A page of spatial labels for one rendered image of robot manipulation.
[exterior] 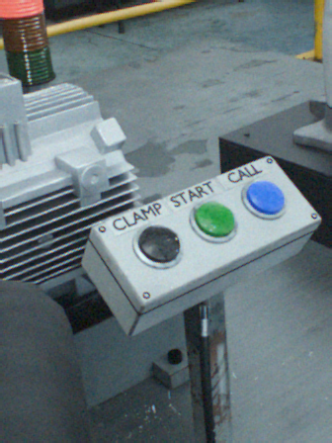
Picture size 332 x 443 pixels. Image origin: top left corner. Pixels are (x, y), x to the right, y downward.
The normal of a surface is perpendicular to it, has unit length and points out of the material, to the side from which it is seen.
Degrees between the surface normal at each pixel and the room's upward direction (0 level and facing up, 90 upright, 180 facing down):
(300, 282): 0
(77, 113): 88
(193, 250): 33
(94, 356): 90
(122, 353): 90
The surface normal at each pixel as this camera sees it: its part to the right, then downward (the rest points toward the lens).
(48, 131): 0.58, 0.30
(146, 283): 0.25, -0.56
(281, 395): -0.08, -0.88
